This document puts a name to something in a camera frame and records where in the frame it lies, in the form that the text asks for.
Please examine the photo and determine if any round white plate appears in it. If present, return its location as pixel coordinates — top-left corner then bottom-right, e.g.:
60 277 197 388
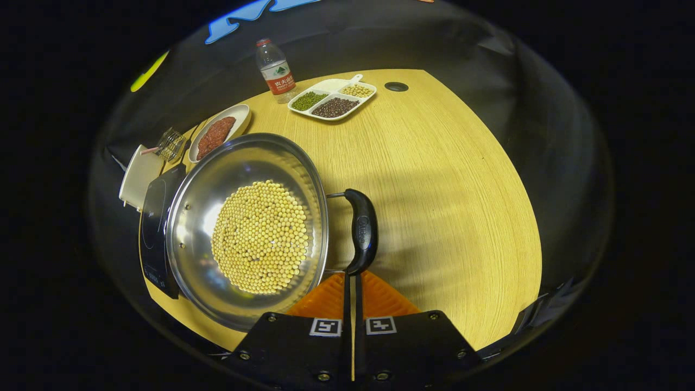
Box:
188 104 252 163

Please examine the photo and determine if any white toaster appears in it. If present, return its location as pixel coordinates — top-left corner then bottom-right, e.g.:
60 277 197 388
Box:
118 144 165 211

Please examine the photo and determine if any white divided dish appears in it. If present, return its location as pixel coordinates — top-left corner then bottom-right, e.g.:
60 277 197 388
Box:
287 74 377 121

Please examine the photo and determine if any red meat steak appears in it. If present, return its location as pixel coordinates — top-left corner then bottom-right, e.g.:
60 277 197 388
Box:
197 128 226 161
211 116 237 146

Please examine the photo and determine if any metal wire rack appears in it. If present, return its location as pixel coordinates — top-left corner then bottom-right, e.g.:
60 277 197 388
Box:
156 127 187 162

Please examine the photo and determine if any stainless steel pot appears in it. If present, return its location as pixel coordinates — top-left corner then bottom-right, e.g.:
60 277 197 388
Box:
166 133 379 333

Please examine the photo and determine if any pile of dark red beans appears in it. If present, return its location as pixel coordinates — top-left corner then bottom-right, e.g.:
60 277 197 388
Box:
312 97 360 118

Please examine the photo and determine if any pile of green beans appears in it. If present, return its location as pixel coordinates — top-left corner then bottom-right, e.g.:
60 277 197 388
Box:
292 91 329 112

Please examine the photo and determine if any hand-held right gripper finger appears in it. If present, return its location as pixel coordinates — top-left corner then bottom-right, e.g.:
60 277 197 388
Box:
223 272 353 391
354 270 484 391

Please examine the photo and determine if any clear plastic water bottle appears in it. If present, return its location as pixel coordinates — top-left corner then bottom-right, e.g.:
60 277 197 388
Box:
256 38 298 104

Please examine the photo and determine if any black induction cooktop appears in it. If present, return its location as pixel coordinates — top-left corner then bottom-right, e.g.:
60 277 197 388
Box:
139 163 188 299

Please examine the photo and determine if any pile of soybeans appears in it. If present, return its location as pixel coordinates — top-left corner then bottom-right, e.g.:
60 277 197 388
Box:
211 180 309 295

